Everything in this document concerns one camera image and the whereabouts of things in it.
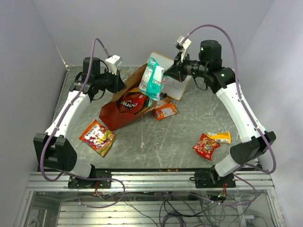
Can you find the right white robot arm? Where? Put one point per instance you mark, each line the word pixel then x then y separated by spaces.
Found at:
pixel 255 139

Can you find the colourful candy bag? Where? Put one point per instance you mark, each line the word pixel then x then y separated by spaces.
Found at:
pixel 98 137

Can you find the orange white snack pack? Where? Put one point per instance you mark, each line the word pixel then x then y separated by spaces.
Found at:
pixel 164 109

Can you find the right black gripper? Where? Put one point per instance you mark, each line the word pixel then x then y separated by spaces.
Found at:
pixel 176 71

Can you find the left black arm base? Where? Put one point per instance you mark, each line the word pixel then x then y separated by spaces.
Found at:
pixel 78 183

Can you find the yellow snack bar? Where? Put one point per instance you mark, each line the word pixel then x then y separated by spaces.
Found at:
pixel 221 137

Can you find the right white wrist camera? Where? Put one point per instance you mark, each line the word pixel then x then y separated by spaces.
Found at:
pixel 183 45

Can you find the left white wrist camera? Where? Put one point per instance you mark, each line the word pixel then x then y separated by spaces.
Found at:
pixel 113 62

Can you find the teal snack pouch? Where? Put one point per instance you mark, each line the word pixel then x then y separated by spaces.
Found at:
pixel 153 80

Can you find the small red snack bag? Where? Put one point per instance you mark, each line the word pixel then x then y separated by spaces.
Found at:
pixel 206 146

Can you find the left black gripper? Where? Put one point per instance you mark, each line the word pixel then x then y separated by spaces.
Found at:
pixel 119 85

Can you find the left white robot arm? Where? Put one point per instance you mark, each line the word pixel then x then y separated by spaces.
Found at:
pixel 53 147

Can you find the red Doritos chips bag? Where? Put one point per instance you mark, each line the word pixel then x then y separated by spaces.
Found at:
pixel 132 102

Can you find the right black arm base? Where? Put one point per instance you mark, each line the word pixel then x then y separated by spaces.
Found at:
pixel 208 178

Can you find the aluminium frame rail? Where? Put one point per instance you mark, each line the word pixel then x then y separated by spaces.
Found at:
pixel 157 182

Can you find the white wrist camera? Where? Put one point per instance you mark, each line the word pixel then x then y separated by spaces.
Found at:
pixel 113 62
pixel 183 45

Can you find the red brown paper bag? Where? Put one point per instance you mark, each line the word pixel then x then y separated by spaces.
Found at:
pixel 109 113

